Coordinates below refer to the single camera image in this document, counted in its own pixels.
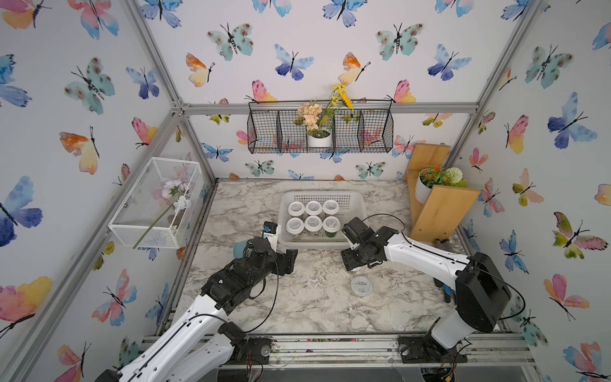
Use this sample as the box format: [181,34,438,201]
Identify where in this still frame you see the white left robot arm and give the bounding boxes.
[97,221,298,381]

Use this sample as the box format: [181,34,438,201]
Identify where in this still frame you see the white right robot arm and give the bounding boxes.
[341,217,512,357]

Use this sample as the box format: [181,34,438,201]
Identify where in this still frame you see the white plastic perforated basket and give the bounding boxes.
[278,190,366,250]

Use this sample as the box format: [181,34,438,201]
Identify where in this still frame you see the yogurt cup without cap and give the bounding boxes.
[351,276,373,298]

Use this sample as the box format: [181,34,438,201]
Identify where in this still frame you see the wooden corner shelf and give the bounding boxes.
[404,143,480,243]

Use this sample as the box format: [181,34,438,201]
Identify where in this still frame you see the blue black work glove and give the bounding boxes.
[434,279,453,303]

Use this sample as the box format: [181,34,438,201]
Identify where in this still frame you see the white pot green plant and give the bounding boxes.
[415,166,468,205]

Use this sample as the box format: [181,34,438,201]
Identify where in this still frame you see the pink artificial flower stem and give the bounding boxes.
[132,179,189,249]

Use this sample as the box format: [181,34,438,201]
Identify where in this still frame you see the white pot beige flowers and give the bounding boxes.
[294,83,354,149]

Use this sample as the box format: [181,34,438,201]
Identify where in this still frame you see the white wire mesh box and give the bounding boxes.
[108,157,204,249]

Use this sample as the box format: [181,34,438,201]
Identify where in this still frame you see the black wire wall basket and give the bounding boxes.
[247,99,394,154]

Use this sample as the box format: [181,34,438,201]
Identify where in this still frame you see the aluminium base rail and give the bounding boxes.
[133,331,531,371]

